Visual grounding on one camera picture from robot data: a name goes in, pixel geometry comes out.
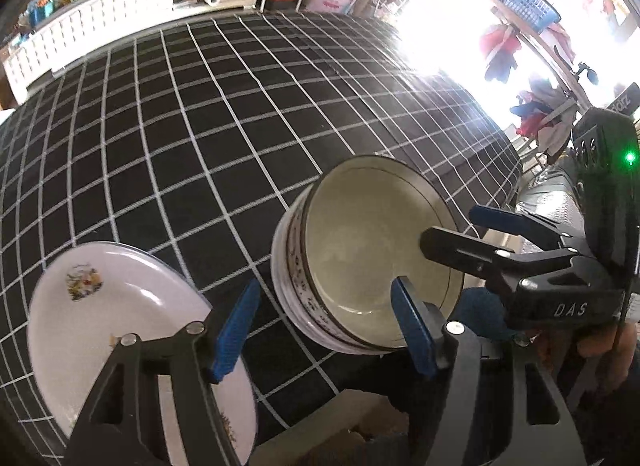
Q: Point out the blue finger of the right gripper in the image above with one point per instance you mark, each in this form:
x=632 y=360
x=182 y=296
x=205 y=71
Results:
x=461 y=252
x=539 y=231

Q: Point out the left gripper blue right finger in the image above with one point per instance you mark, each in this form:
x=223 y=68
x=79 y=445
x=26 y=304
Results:
x=421 y=325

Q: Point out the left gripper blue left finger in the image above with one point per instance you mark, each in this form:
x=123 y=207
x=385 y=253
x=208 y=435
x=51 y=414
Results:
x=230 y=325

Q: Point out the cream bowl patterned rim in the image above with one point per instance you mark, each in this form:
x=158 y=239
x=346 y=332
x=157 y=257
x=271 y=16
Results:
x=340 y=245

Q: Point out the small floral white plate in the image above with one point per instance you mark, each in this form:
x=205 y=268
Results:
x=121 y=351

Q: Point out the right hand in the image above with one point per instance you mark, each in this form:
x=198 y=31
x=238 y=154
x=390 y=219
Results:
x=617 y=345

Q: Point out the black white checked tablecloth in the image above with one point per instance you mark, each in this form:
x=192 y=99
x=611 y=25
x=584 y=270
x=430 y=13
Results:
x=188 y=142

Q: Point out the white tufted tv cabinet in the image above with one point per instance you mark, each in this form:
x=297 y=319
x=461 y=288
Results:
x=82 y=27

